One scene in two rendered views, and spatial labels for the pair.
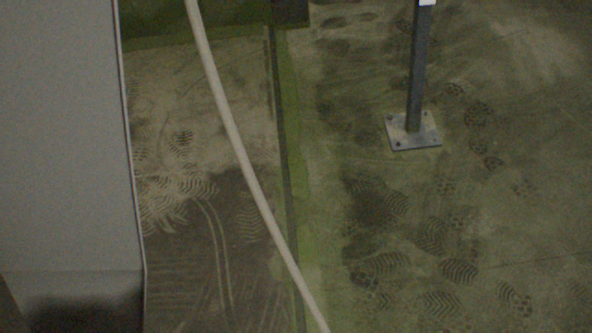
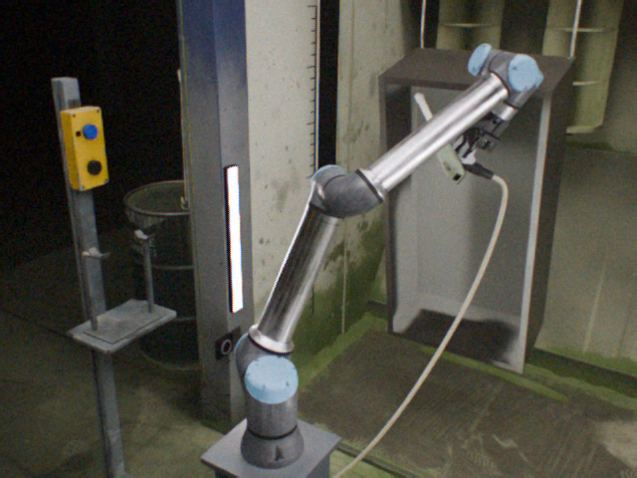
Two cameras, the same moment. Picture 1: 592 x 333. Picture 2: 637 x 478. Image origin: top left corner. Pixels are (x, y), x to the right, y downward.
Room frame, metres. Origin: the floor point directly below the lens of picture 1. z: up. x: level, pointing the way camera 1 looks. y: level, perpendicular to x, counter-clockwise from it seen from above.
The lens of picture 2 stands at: (1.28, -2.01, 1.96)
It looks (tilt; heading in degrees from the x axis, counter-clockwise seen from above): 22 degrees down; 123
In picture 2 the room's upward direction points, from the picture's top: 1 degrees clockwise
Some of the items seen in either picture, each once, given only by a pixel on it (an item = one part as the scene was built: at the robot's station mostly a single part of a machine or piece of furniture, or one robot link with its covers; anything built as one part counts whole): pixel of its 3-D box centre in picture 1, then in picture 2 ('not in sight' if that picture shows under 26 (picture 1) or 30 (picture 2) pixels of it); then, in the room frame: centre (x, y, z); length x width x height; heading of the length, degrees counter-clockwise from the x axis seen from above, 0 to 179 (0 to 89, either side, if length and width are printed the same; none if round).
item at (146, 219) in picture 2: not in sight; (185, 272); (-1.11, 0.36, 0.44); 0.59 x 0.58 x 0.89; 161
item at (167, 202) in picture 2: not in sight; (180, 198); (-1.11, 0.36, 0.86); 0.54 x 0.54 x 0.01
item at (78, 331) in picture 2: not in sight; (122, 324); (-0.45, -0.63, 0.78); 0.31 x 0.23 x 0.01; 91
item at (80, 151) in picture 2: not in sight; (85, 147); (-0.53, -0.63, 1.42); 0.12 x 0.06 x 0.26; 91
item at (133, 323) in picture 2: not in sight; (122, 283); (-0.43, -0.63, 0.95); 0.26 x 0.15 x 0.32; 91
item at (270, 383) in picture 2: not in sight; (271, 392); (0.29, -0.72, 0.83); 0.17 x 0.15 x 0.18; 138
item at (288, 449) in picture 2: not in sight; (272, 433); (0.30, -0.73, 0.69); 0.19 x 0.19 x 0.10
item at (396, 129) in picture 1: (412, 129); not in sight; (1.55, -0.46, 0.01); 0.20 x 0.20 x 0.01; 1
